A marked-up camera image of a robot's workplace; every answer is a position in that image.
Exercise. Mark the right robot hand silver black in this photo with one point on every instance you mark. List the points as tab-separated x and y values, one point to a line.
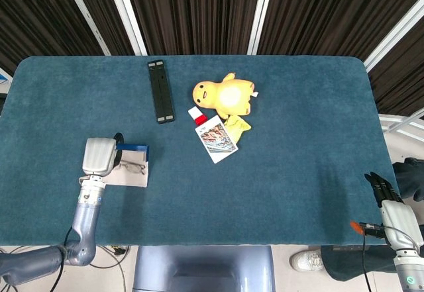
401	222

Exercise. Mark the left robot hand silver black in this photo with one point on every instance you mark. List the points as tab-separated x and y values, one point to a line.
97	156

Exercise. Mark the blue glasses case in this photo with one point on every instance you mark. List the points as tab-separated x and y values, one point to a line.
132	180

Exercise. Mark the thin black-framed eyeglasses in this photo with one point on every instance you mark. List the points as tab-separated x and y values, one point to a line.
138	167

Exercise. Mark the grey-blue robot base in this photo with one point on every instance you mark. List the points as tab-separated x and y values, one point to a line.
202	269

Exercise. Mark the left robot arm grey-blue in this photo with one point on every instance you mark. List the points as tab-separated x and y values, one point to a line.
86	219

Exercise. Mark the right robot arm grey-blue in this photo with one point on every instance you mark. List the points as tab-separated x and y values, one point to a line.
409	272

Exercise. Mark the person in dark clothes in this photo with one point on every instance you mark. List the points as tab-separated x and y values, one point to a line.
351	262

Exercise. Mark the white metal rack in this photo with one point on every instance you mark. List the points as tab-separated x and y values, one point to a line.
397	123

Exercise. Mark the white sneaker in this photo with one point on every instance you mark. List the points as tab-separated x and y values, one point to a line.
306	261

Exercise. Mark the red and white eraser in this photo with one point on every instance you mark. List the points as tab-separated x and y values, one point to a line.
197	116

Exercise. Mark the white and blue board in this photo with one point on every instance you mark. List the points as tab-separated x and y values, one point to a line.
5	80

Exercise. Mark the illustrated card pack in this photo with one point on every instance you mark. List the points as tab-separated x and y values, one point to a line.
217	141

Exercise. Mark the blue table cloth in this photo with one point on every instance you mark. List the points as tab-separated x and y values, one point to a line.
265	189

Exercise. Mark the yellow plush toy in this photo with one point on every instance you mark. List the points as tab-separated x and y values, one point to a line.
228	95

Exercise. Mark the yellow crumpled wrapper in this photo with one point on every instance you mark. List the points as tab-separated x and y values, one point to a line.
240	126

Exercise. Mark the dark brown curtain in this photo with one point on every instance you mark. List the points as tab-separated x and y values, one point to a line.
198	10

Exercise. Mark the black table bracket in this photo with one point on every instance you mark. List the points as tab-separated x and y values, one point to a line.
348	248

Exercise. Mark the white frame post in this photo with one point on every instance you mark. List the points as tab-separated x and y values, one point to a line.
394	35
87	15
261	14
127	14

